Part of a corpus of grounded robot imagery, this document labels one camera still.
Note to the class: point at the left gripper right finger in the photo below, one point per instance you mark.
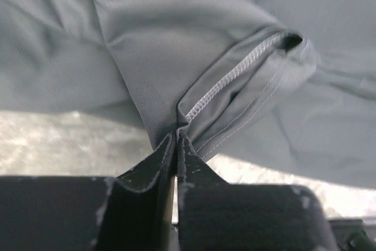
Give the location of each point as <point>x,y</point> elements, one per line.
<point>217,215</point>

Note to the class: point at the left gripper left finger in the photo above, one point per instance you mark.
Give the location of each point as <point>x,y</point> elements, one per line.
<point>130,212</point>

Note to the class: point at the grey t shirt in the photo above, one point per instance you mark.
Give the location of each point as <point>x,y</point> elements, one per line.
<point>286,84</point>

